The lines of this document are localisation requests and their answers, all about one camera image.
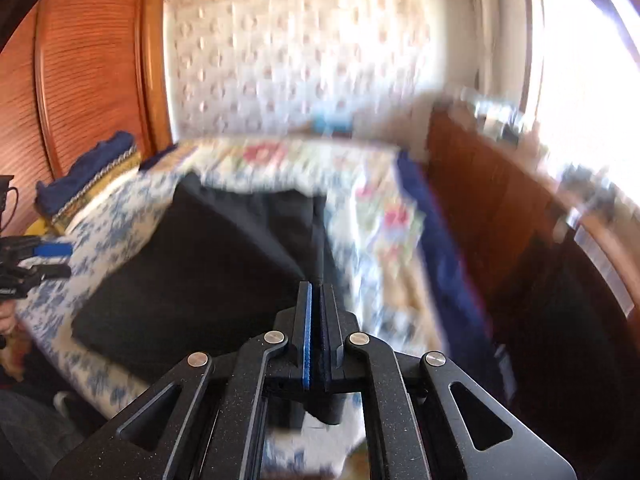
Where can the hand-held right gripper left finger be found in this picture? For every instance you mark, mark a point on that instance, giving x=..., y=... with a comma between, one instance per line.
x=306, y=340

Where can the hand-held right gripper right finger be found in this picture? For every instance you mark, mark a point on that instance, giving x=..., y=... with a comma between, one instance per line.
x=323, y=340

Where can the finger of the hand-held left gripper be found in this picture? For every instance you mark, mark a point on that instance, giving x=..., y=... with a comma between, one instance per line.
x=50, y=272
x=55, y=250

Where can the black t-shirt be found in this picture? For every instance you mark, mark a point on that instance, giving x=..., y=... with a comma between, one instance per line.
x=200, y=270

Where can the person's left hand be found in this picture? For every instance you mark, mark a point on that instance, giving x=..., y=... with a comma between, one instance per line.
x=5, y=325

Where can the blue floral white bed cover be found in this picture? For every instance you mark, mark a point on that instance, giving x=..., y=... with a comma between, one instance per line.
x=115, y=220

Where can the gold patterned cloth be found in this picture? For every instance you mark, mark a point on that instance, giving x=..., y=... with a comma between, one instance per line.
x=95, y=192

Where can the navy studded garment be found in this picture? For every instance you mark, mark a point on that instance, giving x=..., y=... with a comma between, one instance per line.
x=100, y=160

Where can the pink floral quilt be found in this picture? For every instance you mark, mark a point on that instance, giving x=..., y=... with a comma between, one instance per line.
x=380, y=220

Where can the navy blue bedsheet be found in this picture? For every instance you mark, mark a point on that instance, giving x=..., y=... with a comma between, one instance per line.
x=450, y=260

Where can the person's leg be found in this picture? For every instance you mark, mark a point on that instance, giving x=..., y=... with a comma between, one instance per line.
x=35, y=440

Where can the wooden louvered wardrobe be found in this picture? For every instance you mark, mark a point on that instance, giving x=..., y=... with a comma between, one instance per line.
x=85, y=70

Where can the blue box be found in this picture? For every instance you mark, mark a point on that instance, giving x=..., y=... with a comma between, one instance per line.
x=332, y=124

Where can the wooden side cabinet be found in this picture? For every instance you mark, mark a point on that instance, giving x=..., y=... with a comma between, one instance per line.
x=480, y=180

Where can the circle-patterned white curtain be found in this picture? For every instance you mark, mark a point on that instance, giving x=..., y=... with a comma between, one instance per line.
x=300, y=60

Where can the clutter on cabinet top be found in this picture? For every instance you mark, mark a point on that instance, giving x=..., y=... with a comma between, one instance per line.
x=500, y=115

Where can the bright window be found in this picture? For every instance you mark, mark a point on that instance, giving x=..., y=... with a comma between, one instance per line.
x=585, y=60

